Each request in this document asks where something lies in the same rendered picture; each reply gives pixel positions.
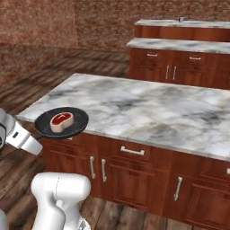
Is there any black frying pan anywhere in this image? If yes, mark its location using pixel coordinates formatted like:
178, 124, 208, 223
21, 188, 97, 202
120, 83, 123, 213
33, 106, 90, 141

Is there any wooden cupboard door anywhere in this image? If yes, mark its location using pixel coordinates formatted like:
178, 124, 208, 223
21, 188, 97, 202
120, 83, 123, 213
100, 155, 166, 216
163, 167, 230, 230
43, 143, 102, 199

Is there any wooden cupboard run, marble top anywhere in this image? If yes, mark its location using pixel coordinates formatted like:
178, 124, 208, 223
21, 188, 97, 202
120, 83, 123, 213
125, 37, 230, 91
133, 19, 230, 43

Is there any wooden drawer front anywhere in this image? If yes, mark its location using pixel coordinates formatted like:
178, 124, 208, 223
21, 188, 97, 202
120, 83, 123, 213
41, 131, 101, 156
98, 136, 174, 169
172, 151, 230, 188

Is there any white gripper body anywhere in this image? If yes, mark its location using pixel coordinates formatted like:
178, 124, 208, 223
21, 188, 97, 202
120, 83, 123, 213
20, 135, 44, 156

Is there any raw red steak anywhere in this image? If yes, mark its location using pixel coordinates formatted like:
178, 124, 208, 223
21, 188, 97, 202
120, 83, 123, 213
49, 111, 75, 134

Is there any silver door handle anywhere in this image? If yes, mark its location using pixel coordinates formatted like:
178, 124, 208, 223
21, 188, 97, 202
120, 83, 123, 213
101, 158, 108, 183
173, 176, 184, 202
89, 155, 97, 181

